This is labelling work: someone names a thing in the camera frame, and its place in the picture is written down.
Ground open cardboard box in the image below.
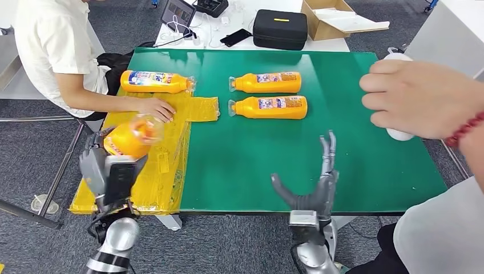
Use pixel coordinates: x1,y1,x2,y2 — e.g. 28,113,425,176
301,0,390,42

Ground white cable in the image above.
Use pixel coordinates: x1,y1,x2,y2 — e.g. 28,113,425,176
164,14,196,39

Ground handheld teleoperation controller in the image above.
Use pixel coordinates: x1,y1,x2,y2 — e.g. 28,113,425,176
382,52,417,142

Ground tablet with dark screen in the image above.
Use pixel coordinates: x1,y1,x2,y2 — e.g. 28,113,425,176
160,0,196,27

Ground clear plastic lid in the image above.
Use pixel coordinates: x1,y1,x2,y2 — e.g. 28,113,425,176
30,192,60,213

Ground green topped table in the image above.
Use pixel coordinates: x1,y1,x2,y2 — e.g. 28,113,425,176
126,47,449,231

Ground black cable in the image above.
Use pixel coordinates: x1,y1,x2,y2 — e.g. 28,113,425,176
152,29,199,48

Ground black smartphone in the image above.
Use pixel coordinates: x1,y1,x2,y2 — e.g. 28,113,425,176
219,27,253,48

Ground yellow taped cardboard mat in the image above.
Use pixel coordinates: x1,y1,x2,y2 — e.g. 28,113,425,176
68,84,221,216

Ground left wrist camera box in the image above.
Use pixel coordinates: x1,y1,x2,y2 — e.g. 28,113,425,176
103,154,138,207

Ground white sheet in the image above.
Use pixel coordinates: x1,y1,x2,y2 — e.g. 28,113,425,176
313,7,390,33

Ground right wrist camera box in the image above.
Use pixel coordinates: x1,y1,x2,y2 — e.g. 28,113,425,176
288,209,326,247

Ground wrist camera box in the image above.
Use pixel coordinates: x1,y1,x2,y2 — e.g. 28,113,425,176
103,154,138,207
288,209,326,247

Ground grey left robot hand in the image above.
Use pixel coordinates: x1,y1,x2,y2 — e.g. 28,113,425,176
78,126,149,198

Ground metal frame legs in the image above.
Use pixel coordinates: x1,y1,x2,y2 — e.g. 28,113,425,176
0,114,88,229
440,139,474,182

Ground person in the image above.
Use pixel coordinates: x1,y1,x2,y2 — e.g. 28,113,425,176
11,0,134,120
346,175,484,274

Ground white table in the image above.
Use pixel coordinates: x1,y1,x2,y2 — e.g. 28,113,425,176
153,0,351,53

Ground black zip case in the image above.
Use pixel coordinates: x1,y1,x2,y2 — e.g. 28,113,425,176
252,9,309,51

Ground orange detergent bottle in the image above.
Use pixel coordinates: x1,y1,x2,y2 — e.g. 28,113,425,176
228,71,303,94
228,95,308,120
103,115,165,160
120,70,195,95

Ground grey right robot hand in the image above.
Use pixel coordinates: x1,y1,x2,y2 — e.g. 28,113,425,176
270,130,340,220

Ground white power strip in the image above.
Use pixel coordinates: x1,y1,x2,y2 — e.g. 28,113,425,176
157,32,205,48

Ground person's hand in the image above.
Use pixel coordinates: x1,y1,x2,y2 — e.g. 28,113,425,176
358,58,484,140
136,97,178,124

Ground red bead bracelet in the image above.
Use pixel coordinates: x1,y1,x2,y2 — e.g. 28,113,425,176
444,111,484,149

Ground black charger box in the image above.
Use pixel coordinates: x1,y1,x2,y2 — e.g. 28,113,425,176
195,0,229,18

